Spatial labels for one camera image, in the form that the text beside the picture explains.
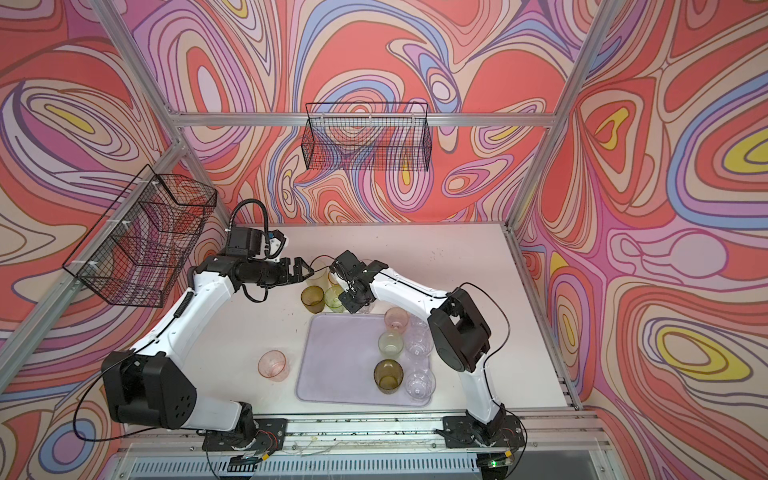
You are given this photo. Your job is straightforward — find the pale yellow textured cup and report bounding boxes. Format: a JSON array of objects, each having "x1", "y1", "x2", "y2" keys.
[{"x1": 306, "y1": 265, "x2": 330, "y2": 291}]

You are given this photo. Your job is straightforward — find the pink cup back row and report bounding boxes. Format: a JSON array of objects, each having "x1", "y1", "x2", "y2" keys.
[{"x1": 384, "y1": 307, "x2": 410, "y2": 334}]

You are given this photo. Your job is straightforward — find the pale green textured cup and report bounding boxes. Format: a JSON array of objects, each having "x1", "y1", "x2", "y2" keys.
[{"x1": 378, "y1": 330, "x2": 404, "y2": 360}]

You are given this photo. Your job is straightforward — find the brown olive textured cup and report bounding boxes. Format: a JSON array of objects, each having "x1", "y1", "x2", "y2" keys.
[{"x1": 373, "y1": 359, "x2": 404, "y2": 394}]

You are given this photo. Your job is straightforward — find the large clear cup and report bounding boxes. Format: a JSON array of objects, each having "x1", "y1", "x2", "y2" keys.
[{"x1": 403, "y1": 368, "x2": 436, "y2": 403}]

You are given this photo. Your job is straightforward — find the clear cup front row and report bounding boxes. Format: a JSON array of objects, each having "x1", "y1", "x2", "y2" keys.
[{"x1": 357, "y1": 301, "x2": 376, "y2": 314}]

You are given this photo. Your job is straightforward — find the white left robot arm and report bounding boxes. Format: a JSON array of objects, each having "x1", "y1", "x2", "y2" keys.
[{"x1": 102, "y1": 255, "x2": 314, "y2": 432}]

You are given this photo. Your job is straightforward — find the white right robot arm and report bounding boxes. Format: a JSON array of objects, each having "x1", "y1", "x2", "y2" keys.
[{"x1": 330, "y1": 250, "x2": 504, "y2": 427}]

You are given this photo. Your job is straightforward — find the lavender tray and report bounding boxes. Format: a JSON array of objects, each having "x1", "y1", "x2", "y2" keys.
[{"x1": 296, "y1": 313, "x2": 432, "y2": 408}]

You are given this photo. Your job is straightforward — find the pink cup near tray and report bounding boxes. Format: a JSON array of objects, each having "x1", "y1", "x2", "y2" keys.
[{"x1": 257, "y1": 350, "x2": 290, "y2": 382}]

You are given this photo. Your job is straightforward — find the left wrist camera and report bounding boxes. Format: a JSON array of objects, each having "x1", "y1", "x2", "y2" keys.
[{"x1": 224, "y1": 226, "x2": 288, "y2": 261}]

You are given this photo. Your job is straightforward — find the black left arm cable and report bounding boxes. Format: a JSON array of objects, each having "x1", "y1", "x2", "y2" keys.
[{"x1": 226, "y1": 198, "x2": 271, "y2": 241}]

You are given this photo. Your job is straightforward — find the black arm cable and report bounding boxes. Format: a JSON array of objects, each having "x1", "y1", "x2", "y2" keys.
[
  {"x1": 307, "y1": 254, "x2": 529, "y2": 463},
  {"x1": 226, "y1": 198, "x2": 271, "y2": 241}
]

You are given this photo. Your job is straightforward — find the black wire basket left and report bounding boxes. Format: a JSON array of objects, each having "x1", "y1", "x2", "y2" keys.
[{"x1": 62, "y1": 165, "x2": 218, "y2": 308}]

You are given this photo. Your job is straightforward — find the black wire basket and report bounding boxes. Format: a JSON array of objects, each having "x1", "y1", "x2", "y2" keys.
[
  {"x1": 62, "y1": 165, "x2": 218, "y2": 308},
  {"x1": 301, "y1": 100, "x2": 432, "y2": 172}
]

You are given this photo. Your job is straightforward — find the black wire basket back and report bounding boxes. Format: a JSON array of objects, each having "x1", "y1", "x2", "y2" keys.
[{"x1": 301, "y1": 100, "x2": 432, "y2": 172}]

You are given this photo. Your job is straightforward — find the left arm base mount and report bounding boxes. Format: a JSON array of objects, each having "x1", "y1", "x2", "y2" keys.
[{"x1": 202, "y1": 418, "x2": 288, "y2": 453}]

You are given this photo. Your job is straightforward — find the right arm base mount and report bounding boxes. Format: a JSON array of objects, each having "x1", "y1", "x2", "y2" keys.
[{"x1": 436, "y1": 414, "x2": 526, "y2": 451}]

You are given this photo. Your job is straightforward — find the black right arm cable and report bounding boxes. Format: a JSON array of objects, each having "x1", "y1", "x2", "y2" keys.
[{"x1": 307, "y1": 254, "x2": 529, "y2": 463}]

